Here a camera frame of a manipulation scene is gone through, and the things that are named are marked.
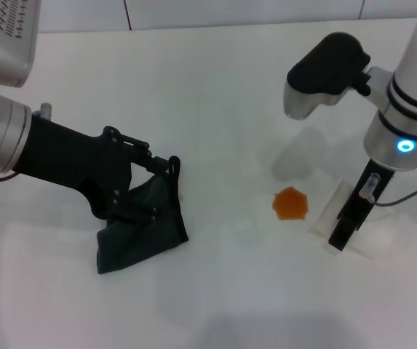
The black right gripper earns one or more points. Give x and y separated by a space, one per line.
366 196

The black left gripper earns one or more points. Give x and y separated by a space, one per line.
66 160

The left wrist camera housing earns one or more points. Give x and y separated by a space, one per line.
4 40

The right wrist camera housing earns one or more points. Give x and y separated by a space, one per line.
324 69

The white paper cup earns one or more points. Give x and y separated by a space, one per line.
330 214

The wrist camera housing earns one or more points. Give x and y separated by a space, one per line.
4 40
324 69

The orange liquid stain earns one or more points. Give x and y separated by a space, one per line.
290 204

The dark blue rag with loop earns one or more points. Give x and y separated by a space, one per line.
146 243

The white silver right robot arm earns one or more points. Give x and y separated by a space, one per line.
412 83

